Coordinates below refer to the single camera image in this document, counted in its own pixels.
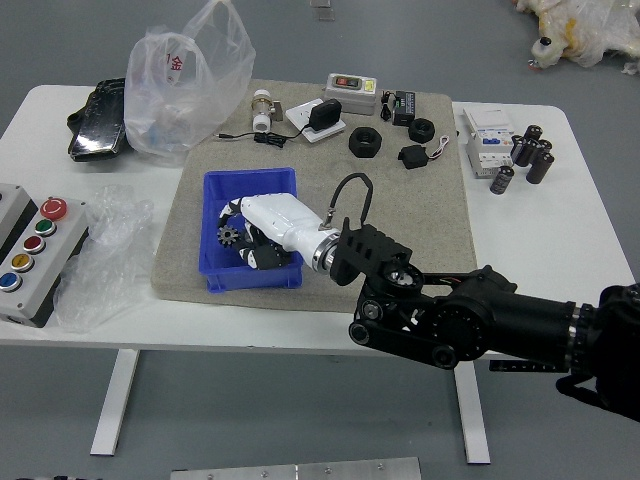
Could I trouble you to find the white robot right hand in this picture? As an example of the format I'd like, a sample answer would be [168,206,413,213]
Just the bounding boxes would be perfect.
[217,193,335,272]

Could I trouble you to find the small black gear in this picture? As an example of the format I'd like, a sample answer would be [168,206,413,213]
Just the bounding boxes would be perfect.
[217,225,245,250]

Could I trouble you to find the blue plastic box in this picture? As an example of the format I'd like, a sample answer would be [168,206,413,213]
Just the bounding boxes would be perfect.
[198,166,307,295]

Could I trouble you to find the big black hex nut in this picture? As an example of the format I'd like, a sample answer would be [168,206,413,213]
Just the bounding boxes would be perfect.
[347,126,384,160]

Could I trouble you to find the grey control box coloured buttons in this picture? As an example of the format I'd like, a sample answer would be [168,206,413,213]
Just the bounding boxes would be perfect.
[0,182,91,330]

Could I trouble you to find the brass valve with white fittings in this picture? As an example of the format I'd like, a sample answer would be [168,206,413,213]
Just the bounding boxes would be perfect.
[250,89,285,134]

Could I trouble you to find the grey-brown mat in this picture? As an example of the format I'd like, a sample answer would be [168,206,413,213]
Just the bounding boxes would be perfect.
[150,78,478,316]

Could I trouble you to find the white plastic bag red print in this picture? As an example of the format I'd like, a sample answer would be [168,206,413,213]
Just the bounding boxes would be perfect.
[123,0,258,169]

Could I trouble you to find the crumpled clear plastic bag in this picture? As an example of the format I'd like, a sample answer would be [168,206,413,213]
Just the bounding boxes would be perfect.
[51,184,157,334]

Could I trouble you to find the black plastic tray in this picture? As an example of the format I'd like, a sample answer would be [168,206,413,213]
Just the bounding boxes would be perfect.
[66,76,128,163]

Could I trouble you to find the white circuit breaker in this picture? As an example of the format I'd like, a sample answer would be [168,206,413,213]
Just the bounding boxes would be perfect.
[460,105,517,180]

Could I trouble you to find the white table leg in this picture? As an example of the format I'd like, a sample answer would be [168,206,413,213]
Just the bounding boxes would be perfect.
[89,349,141,457]
[451,364,492,466]

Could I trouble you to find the metal plate with screws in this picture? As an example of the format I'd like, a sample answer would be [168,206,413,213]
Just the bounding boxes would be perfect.
[169,456,423,480]

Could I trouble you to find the plush toy in plastic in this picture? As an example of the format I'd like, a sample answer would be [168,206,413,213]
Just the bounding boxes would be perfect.
[513,0,640,77]

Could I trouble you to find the white wall socket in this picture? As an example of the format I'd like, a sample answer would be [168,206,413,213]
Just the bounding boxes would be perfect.
[284,99,348,145]

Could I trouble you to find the black power adapter with cord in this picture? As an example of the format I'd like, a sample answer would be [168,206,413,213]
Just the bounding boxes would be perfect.
[214,98,343,150]

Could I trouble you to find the grey push-button switch box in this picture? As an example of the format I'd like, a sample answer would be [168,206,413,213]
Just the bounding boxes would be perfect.
[323,72,378,117]

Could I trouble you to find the small black module with wires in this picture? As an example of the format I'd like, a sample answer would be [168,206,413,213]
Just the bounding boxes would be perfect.
[397,134,452,172]

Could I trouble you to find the black terminal module with cable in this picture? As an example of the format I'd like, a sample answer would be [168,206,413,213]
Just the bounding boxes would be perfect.
[380,89,418,127]

